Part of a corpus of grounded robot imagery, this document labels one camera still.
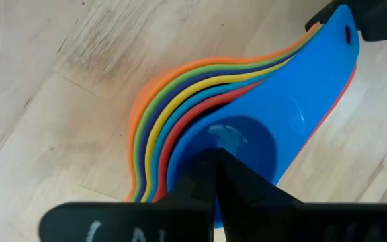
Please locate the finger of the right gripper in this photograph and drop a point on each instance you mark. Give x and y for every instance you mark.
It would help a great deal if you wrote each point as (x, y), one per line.
(321, 17)
(385, 17)

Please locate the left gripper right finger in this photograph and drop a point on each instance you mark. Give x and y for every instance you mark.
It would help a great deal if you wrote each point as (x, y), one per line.
(247, 201)

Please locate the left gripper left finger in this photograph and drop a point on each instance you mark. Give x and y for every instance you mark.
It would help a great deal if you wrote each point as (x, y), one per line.
(200, 188)

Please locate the red measuring cup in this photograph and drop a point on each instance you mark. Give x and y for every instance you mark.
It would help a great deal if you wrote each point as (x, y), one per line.
(163, 161)

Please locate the cyan measuring cup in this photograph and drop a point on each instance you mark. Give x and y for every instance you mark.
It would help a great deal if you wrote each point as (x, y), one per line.
(154, 158)

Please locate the small blue measuring cup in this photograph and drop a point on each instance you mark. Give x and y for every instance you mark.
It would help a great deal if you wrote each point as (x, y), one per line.
(297, 84)

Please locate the orange measuring cup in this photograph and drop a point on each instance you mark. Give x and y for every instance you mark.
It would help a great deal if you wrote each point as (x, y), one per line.
(135, 107)

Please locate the yellow measuring cup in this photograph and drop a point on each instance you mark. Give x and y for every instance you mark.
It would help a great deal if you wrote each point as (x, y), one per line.
(213, 80)

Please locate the green measuring cup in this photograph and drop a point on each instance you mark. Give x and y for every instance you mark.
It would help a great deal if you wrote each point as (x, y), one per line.
(213, 67)

